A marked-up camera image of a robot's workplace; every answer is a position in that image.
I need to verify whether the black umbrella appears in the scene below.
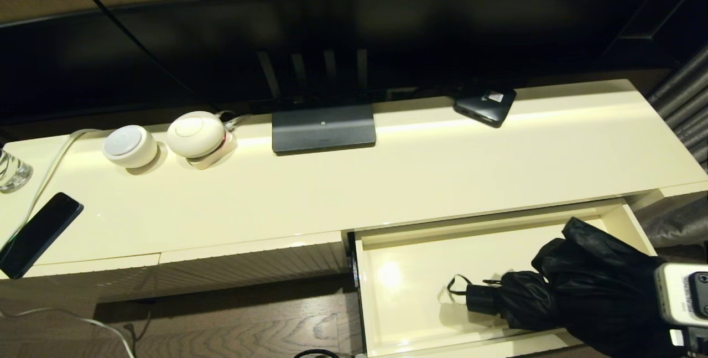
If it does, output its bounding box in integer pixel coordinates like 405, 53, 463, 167
447, 217, 692, 358

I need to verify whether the cream drawer with bar handle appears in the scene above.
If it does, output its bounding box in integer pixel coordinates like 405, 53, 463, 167
347, 198, 659, 358

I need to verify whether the blurred cream and black object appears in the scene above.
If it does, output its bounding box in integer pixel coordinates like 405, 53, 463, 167
0, 79, 708, 304

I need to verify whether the grey fabric cushion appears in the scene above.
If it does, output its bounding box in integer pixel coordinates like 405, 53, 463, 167
633, 195, 708, 249

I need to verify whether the grey pleated curtain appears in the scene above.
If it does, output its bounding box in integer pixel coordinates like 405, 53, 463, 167
644, 43, 708, 173

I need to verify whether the black set-top box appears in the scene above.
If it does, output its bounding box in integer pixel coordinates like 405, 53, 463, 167
454, 88, 518, 128

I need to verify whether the black flat television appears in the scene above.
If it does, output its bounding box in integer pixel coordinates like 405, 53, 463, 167
111, 0, 664, 110

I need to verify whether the grey television base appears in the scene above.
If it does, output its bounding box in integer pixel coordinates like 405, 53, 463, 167
271, 103, 378, 155

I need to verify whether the white round dome device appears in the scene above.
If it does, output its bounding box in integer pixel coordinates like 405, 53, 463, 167
166, 110, 226, 158

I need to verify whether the black smartphone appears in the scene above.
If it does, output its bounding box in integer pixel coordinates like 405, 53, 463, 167
0, 192, 84, 279

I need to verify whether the clear drinking glass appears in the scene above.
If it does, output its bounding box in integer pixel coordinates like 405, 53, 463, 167
0, 148, 34, 193

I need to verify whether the cream charging base plate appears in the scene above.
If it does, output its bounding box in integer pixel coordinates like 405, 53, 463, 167
184, 131, 238, 171

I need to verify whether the white cable bundle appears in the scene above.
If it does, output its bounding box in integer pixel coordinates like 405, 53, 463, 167
217, 110, 252, 132

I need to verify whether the white round speaker grey ring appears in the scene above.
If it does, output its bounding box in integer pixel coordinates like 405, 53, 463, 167
102, 124, 159, 169

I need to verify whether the white charging cable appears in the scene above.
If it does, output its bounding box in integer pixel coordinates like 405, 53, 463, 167
0, 128, 136, 358

